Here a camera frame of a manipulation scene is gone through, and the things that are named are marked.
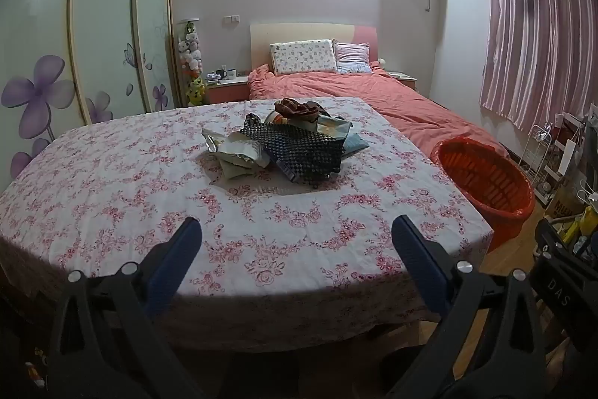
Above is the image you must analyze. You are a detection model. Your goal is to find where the hanging plush toy stack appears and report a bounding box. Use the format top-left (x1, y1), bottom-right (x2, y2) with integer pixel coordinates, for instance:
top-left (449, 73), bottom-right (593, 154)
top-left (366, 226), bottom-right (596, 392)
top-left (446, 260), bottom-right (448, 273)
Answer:
top-left (178, 20), bottom-right (206, 106)

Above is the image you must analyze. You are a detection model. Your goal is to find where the pink floral tablecloth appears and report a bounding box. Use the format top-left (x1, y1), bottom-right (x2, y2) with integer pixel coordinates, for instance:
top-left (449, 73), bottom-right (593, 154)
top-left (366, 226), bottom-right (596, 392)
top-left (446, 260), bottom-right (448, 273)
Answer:
top-left (0, 96), bottom-right (495, 353)

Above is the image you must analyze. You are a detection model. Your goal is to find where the white wire rack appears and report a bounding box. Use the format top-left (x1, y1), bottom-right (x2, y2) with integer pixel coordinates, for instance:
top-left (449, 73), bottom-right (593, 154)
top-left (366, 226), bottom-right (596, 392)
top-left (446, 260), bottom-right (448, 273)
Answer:
top-left (516, 123), bottom-right (557, 182)

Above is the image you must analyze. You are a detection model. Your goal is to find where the pale gold wrapper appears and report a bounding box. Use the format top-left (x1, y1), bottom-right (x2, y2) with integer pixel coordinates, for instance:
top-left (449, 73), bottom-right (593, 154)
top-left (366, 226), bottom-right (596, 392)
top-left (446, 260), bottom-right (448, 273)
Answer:
top-left (219, 135), bottom-right (272, 181)

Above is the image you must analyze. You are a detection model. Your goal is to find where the pink striped curtain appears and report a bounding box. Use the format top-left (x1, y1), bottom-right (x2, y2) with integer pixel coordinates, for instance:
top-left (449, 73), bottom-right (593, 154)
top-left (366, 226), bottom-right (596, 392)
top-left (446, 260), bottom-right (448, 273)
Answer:
top-left (479, 0), bottom-right (588, 133)

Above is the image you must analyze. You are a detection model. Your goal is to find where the brown striped scrunchie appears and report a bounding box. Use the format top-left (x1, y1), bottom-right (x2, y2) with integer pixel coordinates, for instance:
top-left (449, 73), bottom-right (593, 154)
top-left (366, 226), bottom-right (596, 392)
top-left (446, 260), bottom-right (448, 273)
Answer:
top-left (274, 98), bottom-right (321, 119)

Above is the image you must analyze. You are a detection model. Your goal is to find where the white floral pillow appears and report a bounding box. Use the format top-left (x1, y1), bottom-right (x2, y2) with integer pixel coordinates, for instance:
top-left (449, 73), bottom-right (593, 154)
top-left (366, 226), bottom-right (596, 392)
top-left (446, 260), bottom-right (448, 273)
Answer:
top-left (269, 39), bottom-right (338, 76)

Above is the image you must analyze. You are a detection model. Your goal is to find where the white ladder shelf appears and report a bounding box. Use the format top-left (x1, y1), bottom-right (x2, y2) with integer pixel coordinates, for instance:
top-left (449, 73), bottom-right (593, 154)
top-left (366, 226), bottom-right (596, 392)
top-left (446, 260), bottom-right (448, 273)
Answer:
top-left (537, 111), bottom-right (590, 206)

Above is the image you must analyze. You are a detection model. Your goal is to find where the yellow bottle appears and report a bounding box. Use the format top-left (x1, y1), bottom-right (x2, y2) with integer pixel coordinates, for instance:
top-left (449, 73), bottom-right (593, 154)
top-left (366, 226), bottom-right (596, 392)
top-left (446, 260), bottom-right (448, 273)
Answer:
top-left (563, 207), bottom-right (598, 243)

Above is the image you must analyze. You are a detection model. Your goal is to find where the salmon duvet bed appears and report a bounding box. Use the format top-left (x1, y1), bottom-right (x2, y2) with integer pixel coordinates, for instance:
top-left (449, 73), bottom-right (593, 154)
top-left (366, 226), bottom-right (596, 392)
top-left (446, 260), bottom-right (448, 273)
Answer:
top-left (247, 63), bottom-right (510, 161)

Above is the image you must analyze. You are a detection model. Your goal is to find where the orange plastic basket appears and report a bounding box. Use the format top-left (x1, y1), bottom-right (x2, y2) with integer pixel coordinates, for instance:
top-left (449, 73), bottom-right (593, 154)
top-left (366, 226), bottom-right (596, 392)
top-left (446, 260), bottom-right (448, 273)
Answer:
top-left (431, 136), bottom-right (536, 254)

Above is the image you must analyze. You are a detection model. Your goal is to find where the silver foil wrapper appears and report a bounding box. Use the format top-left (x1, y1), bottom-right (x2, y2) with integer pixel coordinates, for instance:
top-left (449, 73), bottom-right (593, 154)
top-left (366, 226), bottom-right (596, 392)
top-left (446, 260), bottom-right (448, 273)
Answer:
top-left (202, 129), bottom-right (234, 153)

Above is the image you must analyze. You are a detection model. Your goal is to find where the black checkered packet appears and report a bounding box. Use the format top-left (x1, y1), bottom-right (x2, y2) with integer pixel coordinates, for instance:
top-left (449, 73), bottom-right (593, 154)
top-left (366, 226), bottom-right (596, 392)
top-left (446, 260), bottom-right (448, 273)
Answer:
top-left (240, 119), bottom-right (345, 185)

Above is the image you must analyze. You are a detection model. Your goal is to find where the wardrobe with purple flower doors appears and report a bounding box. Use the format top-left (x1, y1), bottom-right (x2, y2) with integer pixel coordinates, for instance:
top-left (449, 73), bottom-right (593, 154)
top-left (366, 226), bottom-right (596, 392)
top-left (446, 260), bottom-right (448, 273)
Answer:
top-left (0, 0), bottom-right (181, 180)

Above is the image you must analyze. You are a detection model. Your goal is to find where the pink nightstand with mugs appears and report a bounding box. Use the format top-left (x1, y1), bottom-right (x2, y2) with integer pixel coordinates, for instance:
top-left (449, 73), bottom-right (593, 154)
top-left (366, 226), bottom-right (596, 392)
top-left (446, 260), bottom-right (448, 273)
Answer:
top-left (204, 76), bottom-right (250, 104)

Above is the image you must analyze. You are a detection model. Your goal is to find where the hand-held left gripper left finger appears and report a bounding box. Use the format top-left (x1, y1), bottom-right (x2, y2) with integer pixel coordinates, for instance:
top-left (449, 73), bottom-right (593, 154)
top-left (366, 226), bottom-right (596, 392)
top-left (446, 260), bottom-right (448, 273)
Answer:
top-left (47, 217), bottom-right (206, 399)

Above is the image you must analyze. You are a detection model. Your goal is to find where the pink striped pillow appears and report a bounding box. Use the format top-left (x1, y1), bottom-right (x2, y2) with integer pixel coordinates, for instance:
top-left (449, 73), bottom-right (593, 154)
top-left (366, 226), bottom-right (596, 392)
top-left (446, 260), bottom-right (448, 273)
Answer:
top-left (333, 40), bottom-right (373, 74)

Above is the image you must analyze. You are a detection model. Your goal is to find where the cream and pink headboard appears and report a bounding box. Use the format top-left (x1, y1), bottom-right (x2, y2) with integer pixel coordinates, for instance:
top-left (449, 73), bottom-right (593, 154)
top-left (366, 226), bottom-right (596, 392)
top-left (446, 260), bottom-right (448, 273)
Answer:
top-left (250, 22), bottom-right (379, 70)

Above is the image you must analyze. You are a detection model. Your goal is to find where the cardboard box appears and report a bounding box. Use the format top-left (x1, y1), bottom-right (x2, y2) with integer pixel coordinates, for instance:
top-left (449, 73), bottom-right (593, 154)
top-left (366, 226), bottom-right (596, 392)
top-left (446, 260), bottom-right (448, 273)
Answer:
top-left (544, 177), bottom-right (585, 222)

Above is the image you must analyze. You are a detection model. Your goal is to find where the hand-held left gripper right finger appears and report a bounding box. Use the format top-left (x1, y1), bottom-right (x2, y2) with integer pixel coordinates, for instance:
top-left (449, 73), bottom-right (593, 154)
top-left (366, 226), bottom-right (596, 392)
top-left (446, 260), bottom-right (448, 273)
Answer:
top-left (383, 214), bottom-right (547, 399)

